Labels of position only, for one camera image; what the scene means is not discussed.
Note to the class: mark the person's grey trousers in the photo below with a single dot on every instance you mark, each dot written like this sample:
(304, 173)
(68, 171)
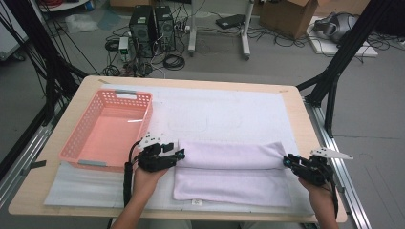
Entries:
(168, 225)

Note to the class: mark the pink plastic basket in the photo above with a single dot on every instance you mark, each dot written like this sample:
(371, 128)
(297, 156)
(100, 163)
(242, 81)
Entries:
(108, 136)

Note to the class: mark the grey metal bracket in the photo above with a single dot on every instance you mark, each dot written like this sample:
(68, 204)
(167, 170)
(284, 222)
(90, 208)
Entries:
(340, 187)
(36, 165)

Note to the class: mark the white grid mat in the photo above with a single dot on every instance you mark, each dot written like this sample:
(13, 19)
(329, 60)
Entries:
(207, 105)

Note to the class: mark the small white power box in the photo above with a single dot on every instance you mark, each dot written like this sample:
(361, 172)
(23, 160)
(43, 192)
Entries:
(123, 44)

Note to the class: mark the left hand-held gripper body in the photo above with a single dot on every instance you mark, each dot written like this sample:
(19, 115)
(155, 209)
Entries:
(153, 160)

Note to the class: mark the person's right hand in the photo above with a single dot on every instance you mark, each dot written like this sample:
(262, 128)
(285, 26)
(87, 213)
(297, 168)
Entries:
(316, 194)

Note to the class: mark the flat black box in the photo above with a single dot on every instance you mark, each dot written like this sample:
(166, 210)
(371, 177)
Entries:
(230, 21)

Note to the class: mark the aluminium rail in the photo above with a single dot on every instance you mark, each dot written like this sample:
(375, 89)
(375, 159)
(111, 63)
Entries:
(358, 211)
(31, 149)

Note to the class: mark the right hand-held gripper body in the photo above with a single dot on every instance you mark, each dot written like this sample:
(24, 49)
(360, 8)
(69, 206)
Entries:
(313, 171)

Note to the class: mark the white metal stand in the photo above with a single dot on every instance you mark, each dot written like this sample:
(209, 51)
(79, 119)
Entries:
(192, 31)

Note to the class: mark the white cabinet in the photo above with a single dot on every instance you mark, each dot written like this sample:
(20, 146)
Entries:
(9, 41)

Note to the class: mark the clear plastic bag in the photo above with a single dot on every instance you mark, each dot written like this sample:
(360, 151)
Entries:
(81, 23)

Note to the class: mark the large black computer tower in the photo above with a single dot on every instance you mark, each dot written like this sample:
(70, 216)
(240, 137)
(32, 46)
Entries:
(141, 31)

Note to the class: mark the lilac printed towel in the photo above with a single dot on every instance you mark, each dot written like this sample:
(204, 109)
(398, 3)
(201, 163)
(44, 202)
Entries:
(229, 178)

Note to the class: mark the slim black computer tower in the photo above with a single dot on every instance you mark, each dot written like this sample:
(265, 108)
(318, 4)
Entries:
(165, 28)

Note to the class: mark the person's left hand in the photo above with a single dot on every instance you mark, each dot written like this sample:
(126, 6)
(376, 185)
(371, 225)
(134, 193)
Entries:
(148, 183)

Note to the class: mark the round white table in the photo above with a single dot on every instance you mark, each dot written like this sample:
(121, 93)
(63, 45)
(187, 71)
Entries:
(63, 6)

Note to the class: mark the brown cardboard box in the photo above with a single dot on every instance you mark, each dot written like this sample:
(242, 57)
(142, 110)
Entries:
(286, 16)

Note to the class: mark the black frame strut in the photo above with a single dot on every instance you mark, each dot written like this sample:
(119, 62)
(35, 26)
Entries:
(353, 41)

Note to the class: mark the white foam board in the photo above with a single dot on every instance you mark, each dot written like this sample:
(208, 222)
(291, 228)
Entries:
(328, 47)

